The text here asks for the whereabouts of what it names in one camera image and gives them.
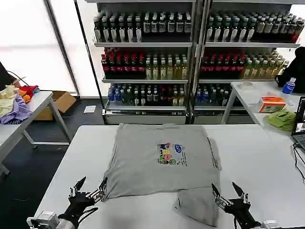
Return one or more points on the person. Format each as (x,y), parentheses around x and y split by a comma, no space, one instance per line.
(294,71)

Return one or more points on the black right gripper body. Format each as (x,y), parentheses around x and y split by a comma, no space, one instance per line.
(240,211)

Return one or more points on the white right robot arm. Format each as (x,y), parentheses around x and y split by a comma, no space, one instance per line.
(269,224)

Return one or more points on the black window post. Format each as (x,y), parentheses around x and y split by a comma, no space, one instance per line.
(89,55)
(60,45)

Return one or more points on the white paper sheet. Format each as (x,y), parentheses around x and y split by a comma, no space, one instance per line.
(89,109)

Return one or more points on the white side table with clothes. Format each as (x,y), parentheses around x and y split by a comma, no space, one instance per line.
(41,100)

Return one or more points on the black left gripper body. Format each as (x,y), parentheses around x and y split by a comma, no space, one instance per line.
(76,206)

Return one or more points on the green cloth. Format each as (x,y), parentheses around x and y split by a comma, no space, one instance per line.
(282,119)

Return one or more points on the purple cloth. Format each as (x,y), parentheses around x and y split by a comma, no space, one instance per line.
(20,111)

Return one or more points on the pale yellow cloth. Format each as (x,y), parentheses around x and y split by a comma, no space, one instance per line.
(7,100)

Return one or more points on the shelf rack with bottles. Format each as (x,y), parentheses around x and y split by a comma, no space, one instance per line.
(145,59)
(238,59)

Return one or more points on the orange tissue box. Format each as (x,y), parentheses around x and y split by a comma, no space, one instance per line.
(271,105)

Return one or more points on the white desk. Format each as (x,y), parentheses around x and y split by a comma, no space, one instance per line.
(247,96)

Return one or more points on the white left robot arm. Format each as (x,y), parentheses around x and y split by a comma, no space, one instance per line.
(47,219)

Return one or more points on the red orange cloth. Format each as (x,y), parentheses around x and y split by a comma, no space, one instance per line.
(28,90)

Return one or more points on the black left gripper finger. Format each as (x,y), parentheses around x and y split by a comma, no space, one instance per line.
(77,188)
(97,194)

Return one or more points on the brown cardboard box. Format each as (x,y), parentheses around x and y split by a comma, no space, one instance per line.
(64,102)

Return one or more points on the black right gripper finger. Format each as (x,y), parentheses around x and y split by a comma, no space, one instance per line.
(221,200)
(241,194)

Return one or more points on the open laptop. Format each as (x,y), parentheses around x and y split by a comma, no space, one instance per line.
(300,138)

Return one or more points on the blue water bottle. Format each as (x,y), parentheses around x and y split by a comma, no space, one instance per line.
(288,87)

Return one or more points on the clear tape roll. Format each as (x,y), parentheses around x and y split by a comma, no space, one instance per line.
(246,85)

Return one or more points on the grey printed t-shirt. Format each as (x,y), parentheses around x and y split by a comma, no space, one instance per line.
(147,171)

